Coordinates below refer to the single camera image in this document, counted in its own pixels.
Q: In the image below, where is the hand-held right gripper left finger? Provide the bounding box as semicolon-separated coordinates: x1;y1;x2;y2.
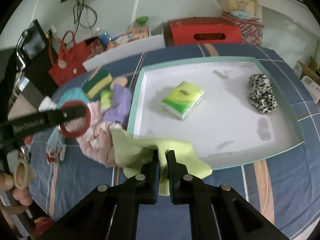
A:
45;150;161;240

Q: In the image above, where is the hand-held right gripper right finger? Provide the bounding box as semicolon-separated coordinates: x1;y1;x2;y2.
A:
166;150;293;240

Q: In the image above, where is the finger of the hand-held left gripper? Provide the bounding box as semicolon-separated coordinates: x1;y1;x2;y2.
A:
59;106;86;126

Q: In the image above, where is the red tape roll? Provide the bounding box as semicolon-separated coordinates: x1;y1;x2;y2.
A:
59;101;91;138

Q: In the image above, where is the light green cloth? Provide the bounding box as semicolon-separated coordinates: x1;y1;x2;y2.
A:
111;129;213;197

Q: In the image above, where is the pink fluffy cloth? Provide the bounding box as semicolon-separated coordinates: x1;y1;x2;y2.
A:
79;102;118;168

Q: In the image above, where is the purple card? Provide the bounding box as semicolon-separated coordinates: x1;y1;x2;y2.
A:
103;84;132;125

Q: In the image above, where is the white tray with mint rim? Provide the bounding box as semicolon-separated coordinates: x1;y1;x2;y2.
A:
126;57;305;168

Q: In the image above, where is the green tissue packet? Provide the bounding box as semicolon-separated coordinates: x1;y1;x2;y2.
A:
162;81;205;120

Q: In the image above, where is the leopard print scrunchie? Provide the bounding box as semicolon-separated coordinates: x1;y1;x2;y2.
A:
248;73;279;115

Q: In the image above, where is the person's left hand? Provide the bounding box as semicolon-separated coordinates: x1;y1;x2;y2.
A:
0;171;33;207

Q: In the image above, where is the green and yellow sponge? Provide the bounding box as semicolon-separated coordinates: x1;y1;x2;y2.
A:
82;70;113;98

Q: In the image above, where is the black cabinet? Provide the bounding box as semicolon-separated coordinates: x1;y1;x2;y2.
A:
0;47;58;120

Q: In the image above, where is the red handbag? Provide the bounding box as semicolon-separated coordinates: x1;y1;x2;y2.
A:
48;30;97;87

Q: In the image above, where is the beige round puff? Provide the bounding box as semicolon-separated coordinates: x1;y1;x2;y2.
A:
112;77;129;88

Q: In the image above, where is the white board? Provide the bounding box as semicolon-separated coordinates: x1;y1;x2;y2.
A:
82;34;166;72

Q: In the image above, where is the blue water bottle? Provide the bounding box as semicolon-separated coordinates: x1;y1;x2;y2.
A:
96;27;112;46

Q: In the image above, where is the colourful toy box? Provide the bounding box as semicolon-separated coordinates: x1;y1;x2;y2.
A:
110;26;150;48

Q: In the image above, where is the green toy knob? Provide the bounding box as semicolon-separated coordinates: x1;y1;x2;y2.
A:
135;16;150;27

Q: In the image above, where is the red cardboard box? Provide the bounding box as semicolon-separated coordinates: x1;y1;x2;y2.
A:
168;17;242;47

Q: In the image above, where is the red patterned box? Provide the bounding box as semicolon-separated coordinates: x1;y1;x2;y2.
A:
221;12;265;46

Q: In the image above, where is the tan basket bag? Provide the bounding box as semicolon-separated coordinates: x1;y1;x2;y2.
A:
219;0;259;18

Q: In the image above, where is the beige ring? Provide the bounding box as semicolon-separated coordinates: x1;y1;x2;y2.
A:
13;160;35;189

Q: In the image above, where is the black cable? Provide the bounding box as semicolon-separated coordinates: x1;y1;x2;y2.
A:
73;0;98;32

